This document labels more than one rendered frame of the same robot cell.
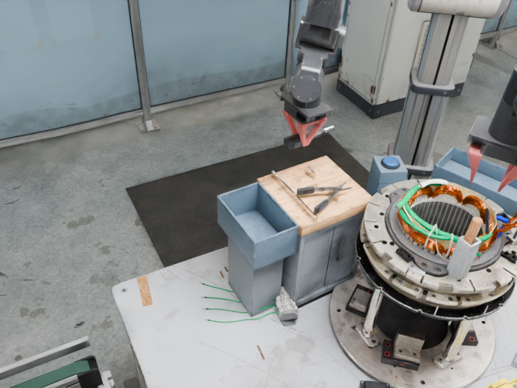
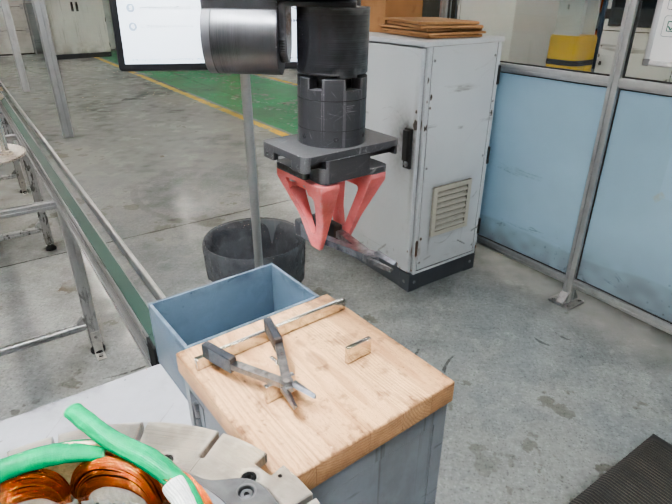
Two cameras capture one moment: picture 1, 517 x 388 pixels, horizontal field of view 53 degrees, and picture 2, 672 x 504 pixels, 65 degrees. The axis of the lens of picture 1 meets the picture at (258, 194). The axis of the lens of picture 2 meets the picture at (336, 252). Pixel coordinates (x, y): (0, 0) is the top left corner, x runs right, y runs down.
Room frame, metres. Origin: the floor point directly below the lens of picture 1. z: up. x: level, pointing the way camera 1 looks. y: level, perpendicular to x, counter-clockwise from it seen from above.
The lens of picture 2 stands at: (0.90, -0.54, 1.39)
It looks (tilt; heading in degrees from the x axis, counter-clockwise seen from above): 26 degrees down; 85
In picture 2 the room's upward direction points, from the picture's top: straight up
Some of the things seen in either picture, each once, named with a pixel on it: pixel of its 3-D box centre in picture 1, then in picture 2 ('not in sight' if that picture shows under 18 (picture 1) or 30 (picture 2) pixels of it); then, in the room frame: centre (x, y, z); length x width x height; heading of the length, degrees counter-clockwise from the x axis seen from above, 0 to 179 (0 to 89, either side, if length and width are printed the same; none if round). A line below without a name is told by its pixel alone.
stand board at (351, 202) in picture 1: (315, 192); (310, 376); (0.92, -0.13, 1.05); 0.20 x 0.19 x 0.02; 122
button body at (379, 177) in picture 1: (381, 201); not in sight; (1.07, -0.33, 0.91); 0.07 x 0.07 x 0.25; 9
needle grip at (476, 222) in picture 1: (471, 232); not in sight; (0.65, -0.37, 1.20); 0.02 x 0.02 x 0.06
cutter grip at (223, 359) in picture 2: (321, 206); (219, 356); (0.83, -0.13, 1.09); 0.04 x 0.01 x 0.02; 137
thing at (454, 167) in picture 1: (474, 219); not in sight; (0.99, -0.56, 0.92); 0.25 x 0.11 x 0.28; 51
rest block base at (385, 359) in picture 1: (400, 354); not in sight; (0.66, -0.33, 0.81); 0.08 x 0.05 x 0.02; 77
